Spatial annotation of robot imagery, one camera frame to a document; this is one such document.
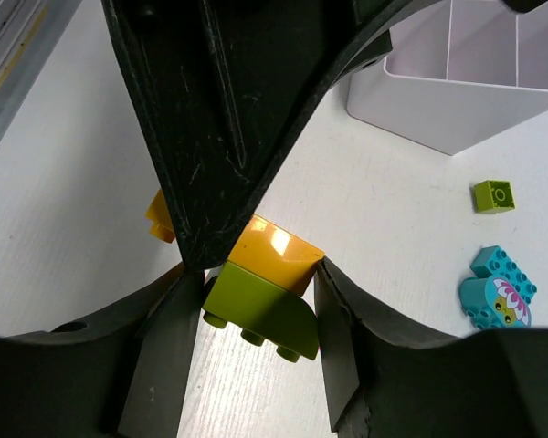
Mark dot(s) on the lime small lego near container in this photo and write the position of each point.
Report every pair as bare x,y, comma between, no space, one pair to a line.
493,197

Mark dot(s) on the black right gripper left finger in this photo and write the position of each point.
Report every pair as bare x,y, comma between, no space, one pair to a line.
120,371

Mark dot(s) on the yellow lego brick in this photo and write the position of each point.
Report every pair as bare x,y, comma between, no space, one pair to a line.
270,262

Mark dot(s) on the white compartment container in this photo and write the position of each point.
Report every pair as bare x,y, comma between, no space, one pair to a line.
459,73

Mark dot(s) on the aluminium table front rail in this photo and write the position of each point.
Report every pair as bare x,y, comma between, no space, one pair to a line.
29,31

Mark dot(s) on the teal printed round lego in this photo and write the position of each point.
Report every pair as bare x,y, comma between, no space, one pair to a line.
493,303

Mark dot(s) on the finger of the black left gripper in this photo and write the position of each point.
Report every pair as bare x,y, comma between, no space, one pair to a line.
223,89

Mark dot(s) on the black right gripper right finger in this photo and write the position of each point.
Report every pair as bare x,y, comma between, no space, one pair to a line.
387,375

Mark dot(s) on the lime rounded lego brick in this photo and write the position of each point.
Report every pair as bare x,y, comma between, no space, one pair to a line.
263,311

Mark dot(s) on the blue long lego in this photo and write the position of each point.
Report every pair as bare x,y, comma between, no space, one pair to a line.
495,261

